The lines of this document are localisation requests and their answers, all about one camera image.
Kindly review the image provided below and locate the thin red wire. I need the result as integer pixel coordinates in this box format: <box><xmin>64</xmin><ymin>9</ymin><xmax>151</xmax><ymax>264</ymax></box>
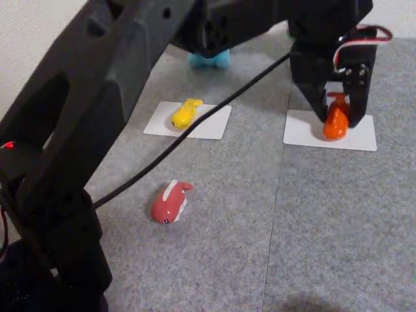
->
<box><xmin>0</xmin><ymin>207</ymin><xmax>10</xmax><ymax>264</ymax></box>

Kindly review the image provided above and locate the yellow fish sushi figure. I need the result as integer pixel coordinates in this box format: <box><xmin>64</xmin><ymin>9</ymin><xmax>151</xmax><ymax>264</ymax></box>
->
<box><xmin>171</xmin><ymin>98</ymin><xmax>204</xmax><ymax>130</ymax></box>

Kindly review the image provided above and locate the red fish sushi figure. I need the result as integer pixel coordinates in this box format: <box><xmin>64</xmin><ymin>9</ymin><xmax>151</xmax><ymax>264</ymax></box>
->
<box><xmin>150</xmin><ymin>179</ymin><xmax>194</xmax><ymax>226</ymax></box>

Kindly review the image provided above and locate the orange fish sushi figure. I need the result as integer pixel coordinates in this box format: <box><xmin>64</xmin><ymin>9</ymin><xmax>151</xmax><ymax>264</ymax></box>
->
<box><xmin>322</xmin><ymin>92</ymin><xmax>351</xmax><ymax>142</ymax></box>

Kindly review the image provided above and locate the blue plush toy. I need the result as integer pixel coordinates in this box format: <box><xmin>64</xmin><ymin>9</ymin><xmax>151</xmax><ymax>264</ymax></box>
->
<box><xmin>187</xmin><ymin>48</ymin><xmax>231</xmax><ymax>70</ymax></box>

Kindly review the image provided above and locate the white rectangular card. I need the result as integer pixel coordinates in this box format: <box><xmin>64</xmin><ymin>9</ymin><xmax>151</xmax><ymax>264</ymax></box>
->
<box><xmin>143</xmin><ymin>101</ymin><xmax>233</xmax><ymax>140</ymax></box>
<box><xmin>283</xmin><ymin>109</ymin><xmax>378</xmax><ymax>152</ymax></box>

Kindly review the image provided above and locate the white red black servo wire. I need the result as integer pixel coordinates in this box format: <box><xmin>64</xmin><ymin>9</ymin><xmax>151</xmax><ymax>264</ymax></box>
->
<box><xmin>333</xmin><ymin>24</ymin><xmax>393</xmax><ymax>74</ymax></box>

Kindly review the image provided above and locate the black cable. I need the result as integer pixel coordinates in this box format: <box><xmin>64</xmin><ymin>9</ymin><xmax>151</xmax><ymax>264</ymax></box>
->
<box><xmin>93</xmin><ymin>51</ymin><xmax>292</xmax><ymax>209</ymax></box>

